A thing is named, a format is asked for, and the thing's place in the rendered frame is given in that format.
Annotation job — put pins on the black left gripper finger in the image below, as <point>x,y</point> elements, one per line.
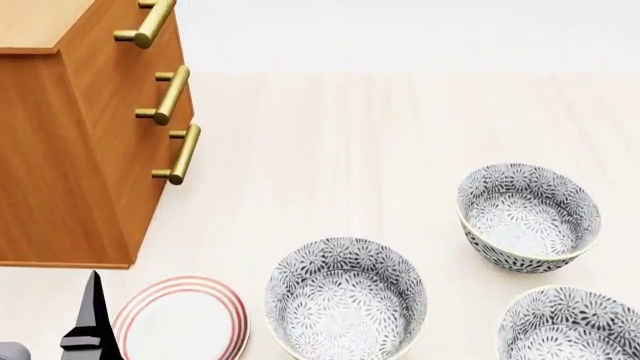
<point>93,307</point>

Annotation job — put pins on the floral patterned ceramic bowl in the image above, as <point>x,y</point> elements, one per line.
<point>345,303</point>
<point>570,330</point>
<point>525,221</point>

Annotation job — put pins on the wooden cabinet with drawers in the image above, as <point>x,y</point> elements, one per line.
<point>55,150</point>

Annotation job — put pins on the white plate with red rings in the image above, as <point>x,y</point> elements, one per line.
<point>180,326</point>

